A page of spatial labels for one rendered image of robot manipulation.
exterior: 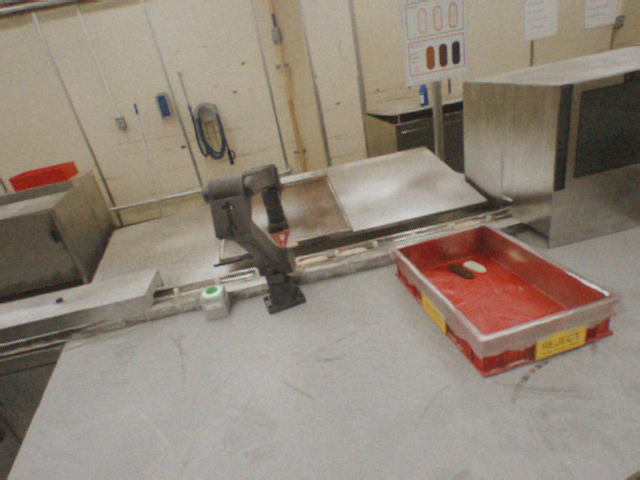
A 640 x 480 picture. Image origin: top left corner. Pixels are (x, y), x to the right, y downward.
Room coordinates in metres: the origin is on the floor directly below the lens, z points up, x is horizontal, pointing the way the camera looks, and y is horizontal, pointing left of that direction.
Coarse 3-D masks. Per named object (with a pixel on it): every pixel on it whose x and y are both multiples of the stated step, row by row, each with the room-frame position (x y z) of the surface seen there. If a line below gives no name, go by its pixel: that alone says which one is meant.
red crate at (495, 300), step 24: (480, 264) 1.00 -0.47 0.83; (408, 288) 0.94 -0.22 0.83; (456, 288) 0.90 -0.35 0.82; (480, 288) 0.88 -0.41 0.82; (504, 288) 0.86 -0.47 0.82; (528, 288) 0.84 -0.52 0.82; (480, 312) 0.78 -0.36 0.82; (504, 312) 0.76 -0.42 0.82; (528, 312) 0.75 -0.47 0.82; (552, 312) 0.73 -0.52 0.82; (456, 336) 0.68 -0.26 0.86; (600, 336) 0.62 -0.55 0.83; (480, 360) 0.60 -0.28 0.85; (504, 360) 0.59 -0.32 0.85; (528, 360) 0.59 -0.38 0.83
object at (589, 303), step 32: (480, 224) 1.07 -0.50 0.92; (416, 256) 1.03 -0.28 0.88; (448, 256) 1.05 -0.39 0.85; (512, 256) 0.93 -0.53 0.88; (544, 256) 0.82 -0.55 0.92; (544, 288) 0.80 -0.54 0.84; (576, 288) 0.71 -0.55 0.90; (448, 320) 0.69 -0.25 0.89; (544, 320) 0.60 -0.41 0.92; (576, 320) 0.60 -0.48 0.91; (480, 352) 0.57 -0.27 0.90
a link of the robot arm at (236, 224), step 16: (240, 176) 0.80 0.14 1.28; (208, 192) 0.79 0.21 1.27; (224, 192) 0.78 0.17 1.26; (240, 192) 0.77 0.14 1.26; (224, 208) 0.77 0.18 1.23; (240, 208) 0.76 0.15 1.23; (224, 224) 0.76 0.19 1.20; (240, 224) 0.75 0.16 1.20; (240, 240) 0.79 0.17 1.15; (256, 240) 0.82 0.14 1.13; (256, 256) 0.89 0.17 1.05; (272, 256) 0.92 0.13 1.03; (288, 256) 0.99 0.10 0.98; (288, 272) 1.01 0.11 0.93
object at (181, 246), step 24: (168, 216) 2.17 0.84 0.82; (192, 216) 2.07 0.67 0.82; (456, 216) 1.38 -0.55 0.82; (120, 240) 1.91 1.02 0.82; (144, 240) 1.84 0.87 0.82; (168, 240) 1.77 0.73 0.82; (192, 240) 1.70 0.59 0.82; (336, 240) 1.39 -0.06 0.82; (360, 240) 1.34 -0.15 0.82; (120, 264) 1.59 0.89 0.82; (144, 264) 1.53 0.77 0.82; (168, 264) 1.48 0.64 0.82; (192, 264) 1.43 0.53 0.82; (240, 264) 1.34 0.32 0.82; (96, 336) 1.04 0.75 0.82
